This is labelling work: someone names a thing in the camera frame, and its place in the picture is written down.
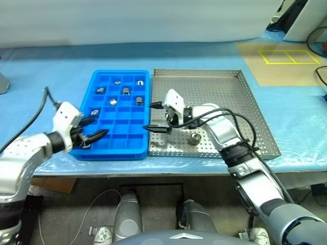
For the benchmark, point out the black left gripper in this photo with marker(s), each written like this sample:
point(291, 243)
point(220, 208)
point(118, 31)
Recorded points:
point(79, 137)

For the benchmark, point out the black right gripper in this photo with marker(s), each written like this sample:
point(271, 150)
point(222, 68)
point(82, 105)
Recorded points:
point(172, 118)

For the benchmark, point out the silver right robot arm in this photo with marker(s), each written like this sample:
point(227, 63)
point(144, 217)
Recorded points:
point(222, 130)

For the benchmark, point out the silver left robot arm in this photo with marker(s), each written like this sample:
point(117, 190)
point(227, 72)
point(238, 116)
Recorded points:
point(23, 153)

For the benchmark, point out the blue plastic compartment tray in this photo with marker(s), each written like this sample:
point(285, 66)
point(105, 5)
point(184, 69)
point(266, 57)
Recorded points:
point(120, 127)

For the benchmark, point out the metal nut on metal tray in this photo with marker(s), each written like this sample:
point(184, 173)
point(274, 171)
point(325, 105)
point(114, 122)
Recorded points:
point(194, 138)

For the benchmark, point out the perforated steel tray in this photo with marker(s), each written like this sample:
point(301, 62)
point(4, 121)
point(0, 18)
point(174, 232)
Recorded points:
point(217, 86)

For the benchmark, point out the brown cardboard piece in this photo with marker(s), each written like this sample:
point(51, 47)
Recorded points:
point(55, 183)

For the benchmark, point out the blue plastic table cover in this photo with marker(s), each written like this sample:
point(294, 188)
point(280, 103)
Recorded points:
point(51, 71)

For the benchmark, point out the grey left robot leg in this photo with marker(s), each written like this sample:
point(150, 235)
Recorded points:
point(127, 217)

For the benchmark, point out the grey robot leg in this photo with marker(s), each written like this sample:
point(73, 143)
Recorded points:
point(194, 217)
point(127, 217)

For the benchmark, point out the grey metal stand base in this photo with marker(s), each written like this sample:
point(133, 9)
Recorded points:
point(3, 84)

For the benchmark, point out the white left robot foot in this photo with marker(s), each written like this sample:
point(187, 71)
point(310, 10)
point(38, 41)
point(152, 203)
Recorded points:
point(102, 233)

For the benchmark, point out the white robot foot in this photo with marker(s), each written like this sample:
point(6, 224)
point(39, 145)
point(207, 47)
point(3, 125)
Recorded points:
point(102, 233)
point(256, 236)

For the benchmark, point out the grey right robot leg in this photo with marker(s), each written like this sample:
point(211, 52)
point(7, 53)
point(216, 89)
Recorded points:
point(194, 217)

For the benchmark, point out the grey robot torso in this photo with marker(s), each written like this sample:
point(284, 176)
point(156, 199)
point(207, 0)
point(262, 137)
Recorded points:
point(163, 238)

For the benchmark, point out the brown cardboard sheet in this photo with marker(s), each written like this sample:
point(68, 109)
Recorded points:
point(281, 72)

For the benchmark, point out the white right robot foot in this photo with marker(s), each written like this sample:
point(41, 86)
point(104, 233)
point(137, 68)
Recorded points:
point(256, 236)

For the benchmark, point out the black background equipment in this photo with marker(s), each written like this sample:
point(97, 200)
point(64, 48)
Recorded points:
point(286, 15)

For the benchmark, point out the white panel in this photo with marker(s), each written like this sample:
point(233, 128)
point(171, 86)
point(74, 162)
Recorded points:
point(304, 20)

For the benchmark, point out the small black box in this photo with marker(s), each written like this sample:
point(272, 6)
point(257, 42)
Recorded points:
point(317, 190)

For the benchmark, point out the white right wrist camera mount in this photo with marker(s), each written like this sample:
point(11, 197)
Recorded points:
point(175, 100)

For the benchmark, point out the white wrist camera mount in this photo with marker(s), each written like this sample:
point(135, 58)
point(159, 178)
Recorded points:
point(65, 114)
point(175, 100)

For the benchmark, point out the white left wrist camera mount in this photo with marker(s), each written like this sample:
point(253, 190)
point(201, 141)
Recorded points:
point(65, 114)

